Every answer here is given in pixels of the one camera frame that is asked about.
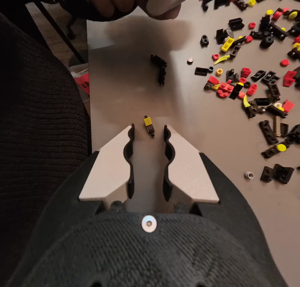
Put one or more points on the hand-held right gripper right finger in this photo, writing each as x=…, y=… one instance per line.
x=189, y=172

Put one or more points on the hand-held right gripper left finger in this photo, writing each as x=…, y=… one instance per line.
x=105, y=172

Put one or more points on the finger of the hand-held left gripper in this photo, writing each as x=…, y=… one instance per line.
x=164, y=1

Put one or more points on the small yellow black lego piece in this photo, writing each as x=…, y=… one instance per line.
x=148, y=124

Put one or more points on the black angled lego piece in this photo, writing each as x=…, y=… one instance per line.
x=160, y=66

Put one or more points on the pile of loose lego pieces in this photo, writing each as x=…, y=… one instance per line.
x=257, y=80

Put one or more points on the person's dark knit sweater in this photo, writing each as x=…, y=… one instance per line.
x=35, y=139

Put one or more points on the red printed packaging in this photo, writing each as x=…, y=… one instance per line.
x=83, y=83

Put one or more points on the black chair base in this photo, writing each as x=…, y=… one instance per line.
x=58, y=31

